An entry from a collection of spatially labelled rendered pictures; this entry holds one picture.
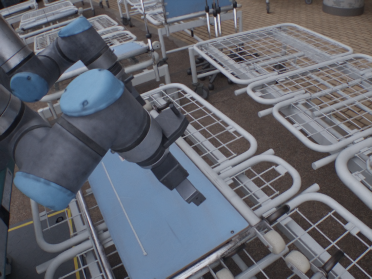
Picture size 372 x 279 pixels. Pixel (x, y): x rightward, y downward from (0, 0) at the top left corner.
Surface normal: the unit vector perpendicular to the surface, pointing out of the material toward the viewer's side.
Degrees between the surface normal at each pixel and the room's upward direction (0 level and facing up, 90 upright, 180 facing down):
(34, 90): 94
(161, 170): 24
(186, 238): 5
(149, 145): 91
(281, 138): 0
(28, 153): 29
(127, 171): 5
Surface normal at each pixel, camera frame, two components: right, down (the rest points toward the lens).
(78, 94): -0.35, -0.56
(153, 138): 0.84, 0.14
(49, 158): -0.01, -0.26
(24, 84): 0.01, 0.68
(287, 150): -0.13, -0.78
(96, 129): 0.53, 0.15
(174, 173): 0.54, 0.56
